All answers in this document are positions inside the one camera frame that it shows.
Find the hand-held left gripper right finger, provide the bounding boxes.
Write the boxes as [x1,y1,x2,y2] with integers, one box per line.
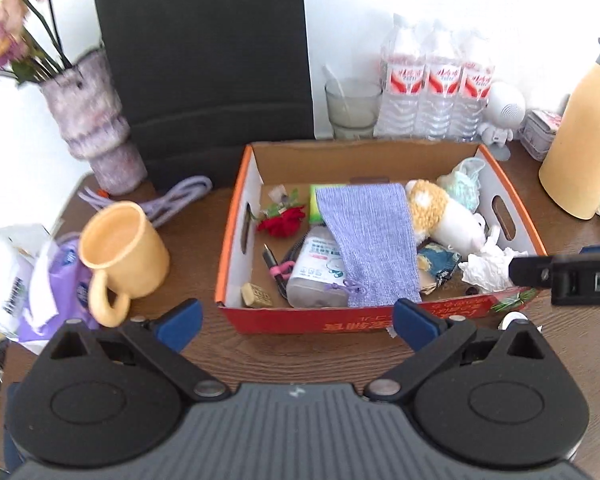
[364,298,556,403]

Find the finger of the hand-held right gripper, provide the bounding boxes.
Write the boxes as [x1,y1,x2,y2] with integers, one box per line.
[509,255,555,288]

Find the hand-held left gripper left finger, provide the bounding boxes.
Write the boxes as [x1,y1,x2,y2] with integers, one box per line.
[42,298,231,403]

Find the white tissue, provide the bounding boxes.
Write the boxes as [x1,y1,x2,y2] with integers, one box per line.
[458,240,518,293]

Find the blue snack packet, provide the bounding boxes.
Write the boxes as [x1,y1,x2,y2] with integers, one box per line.
[416,242,463,295]

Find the small yellow block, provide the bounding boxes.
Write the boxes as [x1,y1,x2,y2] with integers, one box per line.
[241,282,275,307]

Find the purple cloth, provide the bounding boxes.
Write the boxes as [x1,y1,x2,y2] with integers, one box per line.
[315,183,423,309]

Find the black cable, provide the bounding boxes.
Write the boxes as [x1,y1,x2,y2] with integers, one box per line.
[262,237,311,301]

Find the red cardboard box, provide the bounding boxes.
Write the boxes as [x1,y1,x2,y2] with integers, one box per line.
[215,141,548,335]

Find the bagged light green mask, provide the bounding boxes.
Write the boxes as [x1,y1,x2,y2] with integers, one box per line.
[437,156,487,211]

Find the white wet wipes pack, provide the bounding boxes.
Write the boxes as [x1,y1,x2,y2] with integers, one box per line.
[286,225,351,309]

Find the green tissue pack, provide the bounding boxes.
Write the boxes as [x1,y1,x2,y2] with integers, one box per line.
[309,184,331,226]

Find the yellow mug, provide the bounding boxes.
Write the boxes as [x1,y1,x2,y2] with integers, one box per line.
[78,201,171,328]

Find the yellow white plush toy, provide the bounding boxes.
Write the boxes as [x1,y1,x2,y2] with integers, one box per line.
[405,179,486,256]

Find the yellow thermos jug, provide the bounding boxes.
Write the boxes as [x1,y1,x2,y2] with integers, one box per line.
[538,31,600,220]

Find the purple tissue pack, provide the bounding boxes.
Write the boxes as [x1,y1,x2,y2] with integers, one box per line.
[17,232,101,343]

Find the red fabric rose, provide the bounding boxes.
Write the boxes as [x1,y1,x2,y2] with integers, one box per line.
[252,187,308,238]

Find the white robot speaker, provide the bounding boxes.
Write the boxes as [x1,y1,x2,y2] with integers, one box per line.
[477,81,528,161]

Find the white detergent bottle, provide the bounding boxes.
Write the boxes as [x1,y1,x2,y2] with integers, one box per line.
[0,210,41,336]

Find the clear water bottle red label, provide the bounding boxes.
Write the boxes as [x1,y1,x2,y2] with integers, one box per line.
[375,15,428,138]
[452,30,496,142]
[415,20,463,141]

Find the purple textured vase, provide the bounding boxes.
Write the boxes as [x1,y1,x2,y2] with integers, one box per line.
[39,47,148,196]

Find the clear drinking glass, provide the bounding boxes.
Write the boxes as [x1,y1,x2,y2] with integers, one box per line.
[324,77,383,140]

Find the white spoon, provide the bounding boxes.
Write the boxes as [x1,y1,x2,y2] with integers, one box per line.
[322,63,356,121]

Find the black paper bag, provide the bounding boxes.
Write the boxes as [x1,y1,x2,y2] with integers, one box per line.
[94,0,315,191]

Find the dried pink flowers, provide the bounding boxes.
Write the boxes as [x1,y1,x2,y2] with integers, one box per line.
[0,0,76,103]

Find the purple cable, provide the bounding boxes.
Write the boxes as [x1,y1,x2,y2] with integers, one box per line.
[78,175,213,228]

